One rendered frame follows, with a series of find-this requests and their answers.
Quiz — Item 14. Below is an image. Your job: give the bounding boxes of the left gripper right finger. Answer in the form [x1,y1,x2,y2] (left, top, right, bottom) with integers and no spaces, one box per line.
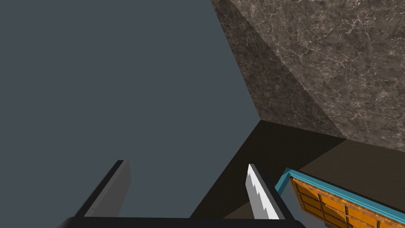
[245,163,295,220]

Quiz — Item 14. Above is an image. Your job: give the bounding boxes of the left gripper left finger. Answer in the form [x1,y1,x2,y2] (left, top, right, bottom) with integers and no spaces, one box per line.
[74,160,132,218]

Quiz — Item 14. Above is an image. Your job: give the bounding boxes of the orange door with blue frame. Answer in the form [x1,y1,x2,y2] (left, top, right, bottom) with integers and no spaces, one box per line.
[274,167,405,228]

